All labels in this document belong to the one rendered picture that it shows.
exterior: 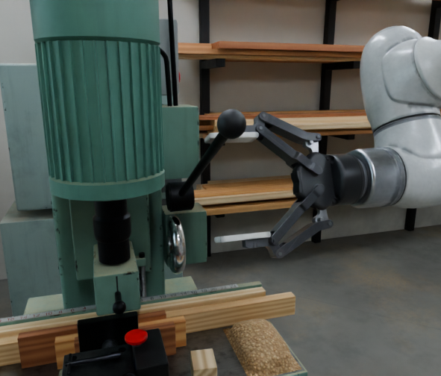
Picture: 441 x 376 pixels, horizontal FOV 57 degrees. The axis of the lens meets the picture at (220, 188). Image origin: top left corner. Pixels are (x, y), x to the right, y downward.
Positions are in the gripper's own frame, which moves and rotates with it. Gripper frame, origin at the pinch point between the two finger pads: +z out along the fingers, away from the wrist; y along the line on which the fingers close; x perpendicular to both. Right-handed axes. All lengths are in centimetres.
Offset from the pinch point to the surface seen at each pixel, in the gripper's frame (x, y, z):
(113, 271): -16.0, -10.1, 14.3
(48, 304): -63, -19, 31
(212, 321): -24.0, -22.0, -2.8
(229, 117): 9.2, 6.8, 0.7
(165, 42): -30.5, 36.3, 0.1
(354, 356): -138, -74, -102
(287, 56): -176, 106, -106
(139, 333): -5.0, -18.0, 11.6
